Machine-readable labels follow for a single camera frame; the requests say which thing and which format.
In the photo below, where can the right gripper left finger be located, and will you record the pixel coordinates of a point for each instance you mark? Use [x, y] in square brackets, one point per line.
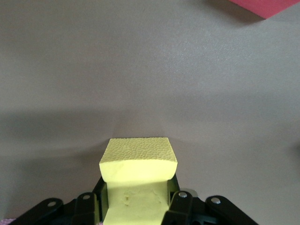
[86, 208]

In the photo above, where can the pink foam cube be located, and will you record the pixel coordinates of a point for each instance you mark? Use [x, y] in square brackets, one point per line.
[5, 222]

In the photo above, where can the purple foam cube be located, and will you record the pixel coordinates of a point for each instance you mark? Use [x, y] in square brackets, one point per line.
[101, 223]

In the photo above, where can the red foam cube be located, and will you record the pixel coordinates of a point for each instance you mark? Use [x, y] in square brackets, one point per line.
[253, 5]

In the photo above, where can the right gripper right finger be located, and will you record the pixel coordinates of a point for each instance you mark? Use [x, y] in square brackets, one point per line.
[180, 208]

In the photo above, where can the yellow foam cube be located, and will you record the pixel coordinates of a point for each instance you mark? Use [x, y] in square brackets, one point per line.
[138, 168]

